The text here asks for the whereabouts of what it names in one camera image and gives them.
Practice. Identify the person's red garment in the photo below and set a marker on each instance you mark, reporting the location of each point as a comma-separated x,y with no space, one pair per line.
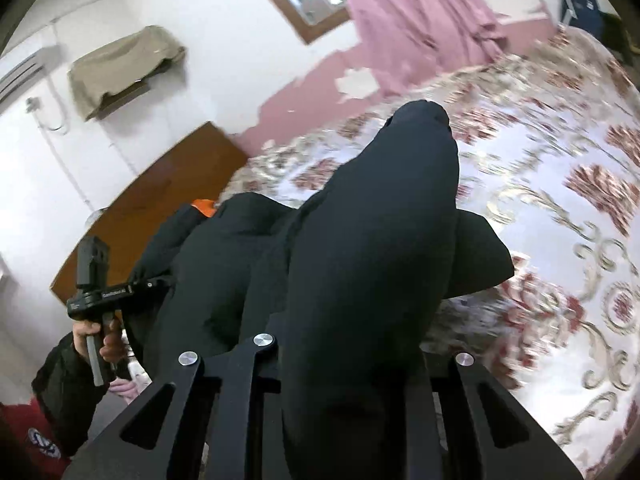
27,440

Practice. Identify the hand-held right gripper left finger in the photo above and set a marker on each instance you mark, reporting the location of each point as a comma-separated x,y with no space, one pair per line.
250,375

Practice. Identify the floral bed blanket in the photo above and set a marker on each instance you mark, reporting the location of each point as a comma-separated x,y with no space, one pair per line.
550,185

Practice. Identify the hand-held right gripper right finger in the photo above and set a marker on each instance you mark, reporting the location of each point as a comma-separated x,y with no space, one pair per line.
466,381

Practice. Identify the white wall socket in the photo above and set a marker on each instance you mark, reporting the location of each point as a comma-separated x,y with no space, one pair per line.
34,105

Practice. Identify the orange cloth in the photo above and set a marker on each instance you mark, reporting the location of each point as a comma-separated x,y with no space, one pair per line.
205,208

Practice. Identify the beige cloth-covered wall shelf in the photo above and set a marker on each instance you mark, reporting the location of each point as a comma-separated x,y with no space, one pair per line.
120,70

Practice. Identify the person's left hand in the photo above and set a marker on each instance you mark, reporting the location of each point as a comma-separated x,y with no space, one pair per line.
111,342

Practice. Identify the blue backpack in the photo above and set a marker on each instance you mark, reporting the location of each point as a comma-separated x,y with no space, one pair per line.
582,7

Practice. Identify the person's left forearm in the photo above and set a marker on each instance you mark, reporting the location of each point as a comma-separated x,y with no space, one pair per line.
70,395

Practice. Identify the white air conditioner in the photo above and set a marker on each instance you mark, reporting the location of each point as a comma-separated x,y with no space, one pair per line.
22,75

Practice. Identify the wooden headboard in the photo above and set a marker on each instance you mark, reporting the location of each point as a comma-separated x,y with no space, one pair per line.
150,200

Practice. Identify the black padded jacket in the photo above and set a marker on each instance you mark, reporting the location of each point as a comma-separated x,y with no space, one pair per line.
375,260

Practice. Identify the pink curtain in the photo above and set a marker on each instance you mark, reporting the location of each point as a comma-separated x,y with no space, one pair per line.
415,25

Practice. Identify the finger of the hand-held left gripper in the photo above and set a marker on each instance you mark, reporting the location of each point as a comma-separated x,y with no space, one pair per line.
150,286

